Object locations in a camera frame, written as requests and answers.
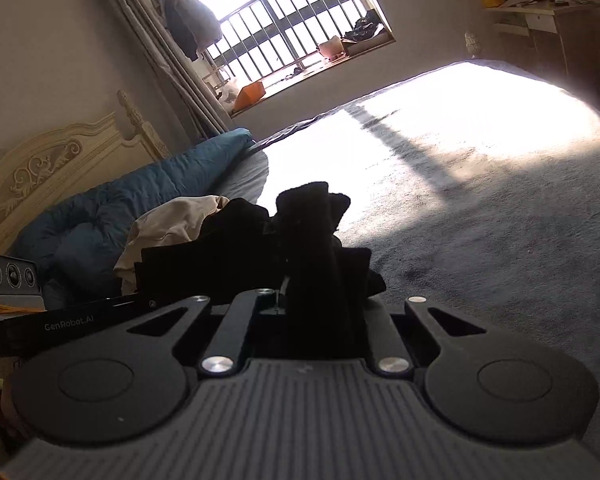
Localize white desk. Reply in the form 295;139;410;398
485;0;600;78

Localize pale pink pot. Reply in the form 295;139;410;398
317;35;347;64

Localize barred window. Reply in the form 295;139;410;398
180;0;398;111

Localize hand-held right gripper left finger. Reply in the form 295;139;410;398
129;287;283;378

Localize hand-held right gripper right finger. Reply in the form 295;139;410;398
362;298;486;378

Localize beige cloth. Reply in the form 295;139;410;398
114;195;231;286

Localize black printed sweatshirt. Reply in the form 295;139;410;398
135;182;388;361

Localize black cloth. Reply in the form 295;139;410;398
342;17;385;44

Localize hanging dark jackets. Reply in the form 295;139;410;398
160;0;224;62

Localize cream carved headboard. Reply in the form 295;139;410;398
0;91;173;256

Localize grey curtain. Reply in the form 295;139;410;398
92;0;231;140

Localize blue duvet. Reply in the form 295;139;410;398
7;127;255;306

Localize orange box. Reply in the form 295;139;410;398
232;81;267;113

